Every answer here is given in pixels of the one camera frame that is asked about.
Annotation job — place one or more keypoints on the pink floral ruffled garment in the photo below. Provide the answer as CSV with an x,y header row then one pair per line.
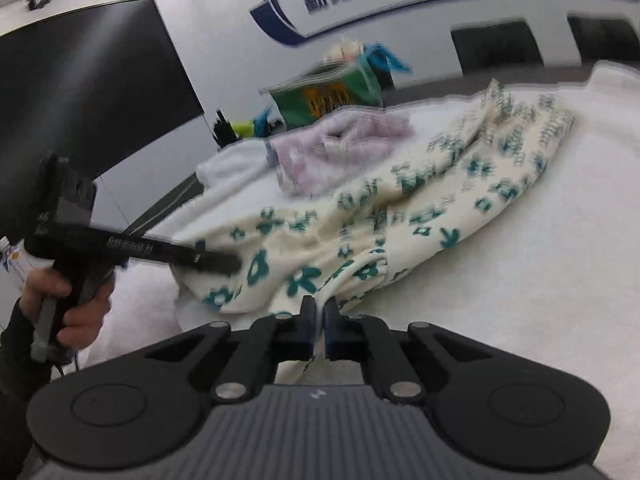
x,y
370,127

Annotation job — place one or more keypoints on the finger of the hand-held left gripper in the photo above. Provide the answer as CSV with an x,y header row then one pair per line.
x,y
210,260

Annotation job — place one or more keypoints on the plastic bottle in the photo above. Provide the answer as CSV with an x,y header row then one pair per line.
x,y
12,260

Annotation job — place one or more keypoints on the cream cloth in bag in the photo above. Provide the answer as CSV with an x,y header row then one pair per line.
x,y
345,50

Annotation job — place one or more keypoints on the yellow-green cloth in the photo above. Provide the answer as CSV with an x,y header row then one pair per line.
x,y
244,129

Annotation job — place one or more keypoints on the black walkie-talkie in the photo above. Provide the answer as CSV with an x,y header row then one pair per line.
x,y
224,130

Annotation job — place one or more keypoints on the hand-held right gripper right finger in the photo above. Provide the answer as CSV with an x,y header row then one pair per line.
x,y
332,330

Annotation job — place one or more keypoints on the white fluffy towel blanket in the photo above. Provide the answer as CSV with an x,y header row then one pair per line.
x,y
525,270

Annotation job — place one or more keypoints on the dark wall screen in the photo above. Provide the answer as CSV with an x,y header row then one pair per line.
x,y
90,100

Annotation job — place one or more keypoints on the person's left forearm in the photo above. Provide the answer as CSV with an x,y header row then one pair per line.
x,y
15,390

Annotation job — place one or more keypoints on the cream garment with teal flowers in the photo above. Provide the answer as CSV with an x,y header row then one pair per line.
x,y
400,210

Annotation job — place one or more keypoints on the person's left hand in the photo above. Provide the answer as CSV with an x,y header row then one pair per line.
x,y
90,315

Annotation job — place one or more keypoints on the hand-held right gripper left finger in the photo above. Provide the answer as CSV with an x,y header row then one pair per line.
x,y
306,327

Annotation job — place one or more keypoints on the pink garment with blue trim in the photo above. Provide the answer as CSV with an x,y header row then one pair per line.
x,y
305,165

